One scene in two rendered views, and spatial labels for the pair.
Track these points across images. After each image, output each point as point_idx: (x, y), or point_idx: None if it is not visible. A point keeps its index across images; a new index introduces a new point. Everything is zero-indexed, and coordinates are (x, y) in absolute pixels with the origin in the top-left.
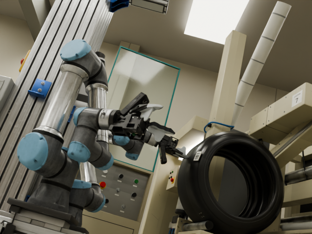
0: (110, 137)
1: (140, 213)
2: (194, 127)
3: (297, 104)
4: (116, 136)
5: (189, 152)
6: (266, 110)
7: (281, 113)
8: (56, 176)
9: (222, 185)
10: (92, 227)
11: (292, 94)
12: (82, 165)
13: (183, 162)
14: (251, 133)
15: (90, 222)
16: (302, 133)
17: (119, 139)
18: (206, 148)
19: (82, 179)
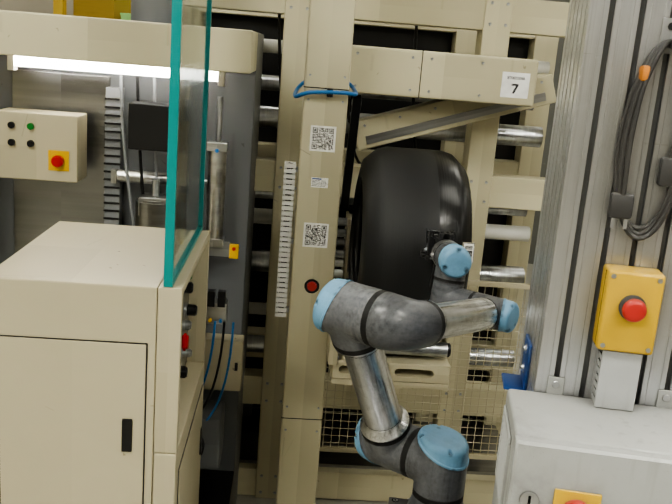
0: (492, 324)
1: (204, 342)
2: (251, 70)
3: (515, 98)
4: (510, 321)
5: (411, 224)
6: (416, 59)
7: (468, 93)
8: None
9: (250, 183)
10: (190, 453)
11: (501, 68)
12: (387, 391)
13: (407, 251)
14: (361, 92)
15: (189, 448)
16: (466, 121)
17: (514, 325)
18: (471, 232)
19: (392, 420)
